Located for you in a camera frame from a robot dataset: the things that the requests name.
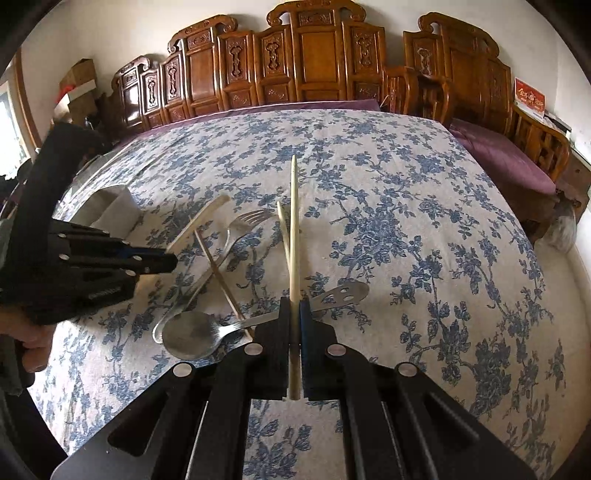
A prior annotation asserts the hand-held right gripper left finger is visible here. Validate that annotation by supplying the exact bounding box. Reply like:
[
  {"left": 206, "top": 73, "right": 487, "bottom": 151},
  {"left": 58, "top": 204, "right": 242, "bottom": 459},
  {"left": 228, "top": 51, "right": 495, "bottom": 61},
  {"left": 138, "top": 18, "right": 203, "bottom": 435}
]
[{"left": 50, "top": 295, "right": 293, "bottom": 480}]

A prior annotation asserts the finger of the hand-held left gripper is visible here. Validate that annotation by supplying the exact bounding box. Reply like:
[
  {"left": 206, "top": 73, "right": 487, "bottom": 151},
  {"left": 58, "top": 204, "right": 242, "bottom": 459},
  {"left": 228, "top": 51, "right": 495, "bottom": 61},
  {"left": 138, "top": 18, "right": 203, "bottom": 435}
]
[
  {"left": 60, "top": 257, "right": 178, "bottom": 284},
  {"left": 51, "top": 222, "right": 178, "bottom": 266}
]

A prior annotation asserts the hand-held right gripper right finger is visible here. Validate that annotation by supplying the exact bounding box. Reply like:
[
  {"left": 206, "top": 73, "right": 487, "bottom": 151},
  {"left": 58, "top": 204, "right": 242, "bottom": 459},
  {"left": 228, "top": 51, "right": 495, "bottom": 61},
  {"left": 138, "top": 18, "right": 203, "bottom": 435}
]
[{"left": 299, "top": 295, "right": 539, "bottom": 480}]

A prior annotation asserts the grey metal tin box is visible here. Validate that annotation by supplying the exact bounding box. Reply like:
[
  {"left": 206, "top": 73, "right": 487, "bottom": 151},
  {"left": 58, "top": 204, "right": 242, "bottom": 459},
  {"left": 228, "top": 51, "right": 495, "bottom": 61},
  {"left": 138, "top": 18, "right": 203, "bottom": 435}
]
[{"left": 88, "top": 185, "right": 141, "bottom": 230}]

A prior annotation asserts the thin brown chopstick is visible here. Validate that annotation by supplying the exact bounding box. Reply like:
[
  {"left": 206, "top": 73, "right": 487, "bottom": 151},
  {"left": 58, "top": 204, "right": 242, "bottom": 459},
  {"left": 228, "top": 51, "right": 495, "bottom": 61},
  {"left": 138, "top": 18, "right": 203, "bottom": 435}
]
[{"left": 194, "top": 229, "right": 254, "bottom": 337}]

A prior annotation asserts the long white plastic utensil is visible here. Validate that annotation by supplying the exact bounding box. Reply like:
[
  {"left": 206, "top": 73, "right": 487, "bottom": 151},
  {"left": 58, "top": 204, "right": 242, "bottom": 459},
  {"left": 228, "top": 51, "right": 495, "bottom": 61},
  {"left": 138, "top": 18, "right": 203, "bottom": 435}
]
[{"left": 165, "top": 194, "right": 230, "bottom": 254}]

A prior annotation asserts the metal spoon with pierced handle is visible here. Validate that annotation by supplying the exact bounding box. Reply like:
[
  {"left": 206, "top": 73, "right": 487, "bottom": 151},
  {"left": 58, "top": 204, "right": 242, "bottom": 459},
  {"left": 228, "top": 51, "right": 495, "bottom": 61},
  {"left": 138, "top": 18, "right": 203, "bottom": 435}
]
[{"left": 161, "top": 281, "right": 371, "bottom": 361}]

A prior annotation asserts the light wooden chopstick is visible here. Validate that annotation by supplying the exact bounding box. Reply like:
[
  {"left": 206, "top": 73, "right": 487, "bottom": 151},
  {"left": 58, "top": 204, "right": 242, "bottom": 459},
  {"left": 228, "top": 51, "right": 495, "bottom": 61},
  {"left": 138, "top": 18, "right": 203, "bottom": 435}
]
[
  {"left": 287, "top": 154, "right": 301, "bottom": 401},
  {"left": 276, "top": 202, "right": 293, "bottom": 268}
]

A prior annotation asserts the person's left hand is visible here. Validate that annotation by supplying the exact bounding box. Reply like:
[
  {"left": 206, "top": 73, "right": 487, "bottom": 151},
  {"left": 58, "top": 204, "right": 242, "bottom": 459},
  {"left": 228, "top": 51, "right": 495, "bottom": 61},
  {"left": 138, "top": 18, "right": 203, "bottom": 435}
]
[{"left": 0, "top": 307, "right": 51, "bottom": 372}]

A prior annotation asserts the blue floral tablecloth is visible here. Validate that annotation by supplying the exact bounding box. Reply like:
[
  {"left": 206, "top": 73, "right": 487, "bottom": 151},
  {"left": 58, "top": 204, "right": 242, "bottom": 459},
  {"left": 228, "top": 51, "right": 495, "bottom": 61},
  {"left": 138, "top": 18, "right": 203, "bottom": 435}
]
[{"left": 28, "top": 107, "right": 566, "bottom": 480}]

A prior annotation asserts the white flat box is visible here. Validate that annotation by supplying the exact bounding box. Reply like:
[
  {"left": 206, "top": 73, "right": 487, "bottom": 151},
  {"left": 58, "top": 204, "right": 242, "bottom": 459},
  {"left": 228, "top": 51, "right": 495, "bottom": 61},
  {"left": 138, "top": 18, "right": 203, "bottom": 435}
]
[{"left": 53, "top": 88, "right": 100, "bottom": 112}]

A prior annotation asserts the brown cardboard box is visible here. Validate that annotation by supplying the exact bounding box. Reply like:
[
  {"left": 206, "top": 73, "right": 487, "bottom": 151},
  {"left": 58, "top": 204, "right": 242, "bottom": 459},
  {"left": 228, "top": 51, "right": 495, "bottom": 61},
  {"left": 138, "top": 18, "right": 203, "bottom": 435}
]
[{"left": 60, "top": 58, "right": 96, "bottom": 88}]

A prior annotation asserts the carved wooden sofa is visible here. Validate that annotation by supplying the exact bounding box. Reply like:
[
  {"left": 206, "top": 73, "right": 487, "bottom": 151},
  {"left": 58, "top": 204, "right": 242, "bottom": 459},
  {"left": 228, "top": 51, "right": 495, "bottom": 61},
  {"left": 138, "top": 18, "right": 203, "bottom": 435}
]
[{"left": 106, "top": 0, "right": 419, "bottom": 134}]

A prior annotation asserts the purple armchair cushion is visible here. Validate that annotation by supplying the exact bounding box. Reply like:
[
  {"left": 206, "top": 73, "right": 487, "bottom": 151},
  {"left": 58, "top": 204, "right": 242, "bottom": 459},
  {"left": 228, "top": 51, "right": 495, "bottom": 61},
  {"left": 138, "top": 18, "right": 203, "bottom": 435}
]
[{"left": 450, "top": 117, "right": 557, "bottom": 195}]

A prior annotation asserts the clear plastic bag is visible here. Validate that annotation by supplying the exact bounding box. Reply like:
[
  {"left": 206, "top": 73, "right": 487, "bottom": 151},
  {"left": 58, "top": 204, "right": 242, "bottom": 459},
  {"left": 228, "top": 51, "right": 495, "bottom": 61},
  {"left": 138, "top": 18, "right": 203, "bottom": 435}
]
[{"left": 542, "top": 203, "right": 578, "bottom": 252}]

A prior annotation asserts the carved wooden armchair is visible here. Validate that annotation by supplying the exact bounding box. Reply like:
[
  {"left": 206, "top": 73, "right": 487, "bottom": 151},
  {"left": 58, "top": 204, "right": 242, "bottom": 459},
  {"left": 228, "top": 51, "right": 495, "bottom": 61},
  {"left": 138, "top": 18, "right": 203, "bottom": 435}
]
[{"left": 403, "top": 13, "right": 573, "bottom": 195}]

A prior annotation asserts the red desk calendar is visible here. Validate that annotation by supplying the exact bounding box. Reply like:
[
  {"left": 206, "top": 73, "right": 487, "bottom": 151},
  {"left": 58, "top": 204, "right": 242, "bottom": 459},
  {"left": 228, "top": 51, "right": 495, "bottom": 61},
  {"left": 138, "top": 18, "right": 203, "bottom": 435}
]
[{"left": 514, "top": 78, "right": 546, "bottom": 116}]

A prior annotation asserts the wooden door frame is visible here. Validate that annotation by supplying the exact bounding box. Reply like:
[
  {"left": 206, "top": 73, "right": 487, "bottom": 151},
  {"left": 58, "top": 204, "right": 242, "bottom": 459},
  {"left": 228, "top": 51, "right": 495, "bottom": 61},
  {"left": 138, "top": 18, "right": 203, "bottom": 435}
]
[{"left": 0, "top": 51, "right": 42, "bottom": 158}]

